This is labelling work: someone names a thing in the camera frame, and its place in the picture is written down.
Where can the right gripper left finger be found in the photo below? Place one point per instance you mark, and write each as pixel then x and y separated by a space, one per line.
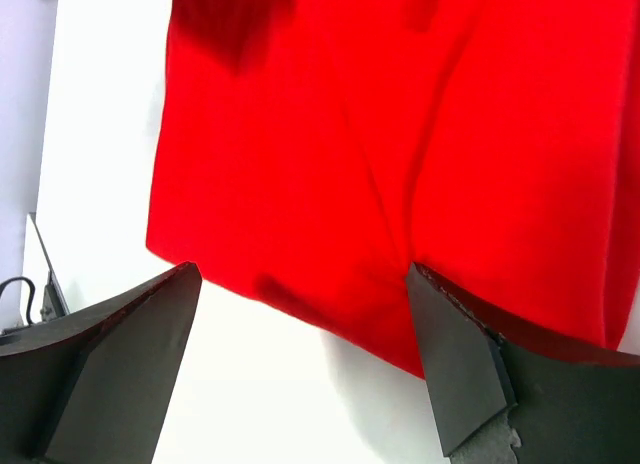
pixel 94 386

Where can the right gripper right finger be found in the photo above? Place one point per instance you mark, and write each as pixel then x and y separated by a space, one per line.
pixel 505 390

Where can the red t-shirt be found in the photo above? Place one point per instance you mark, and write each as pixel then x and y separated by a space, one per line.
pixel 312 151

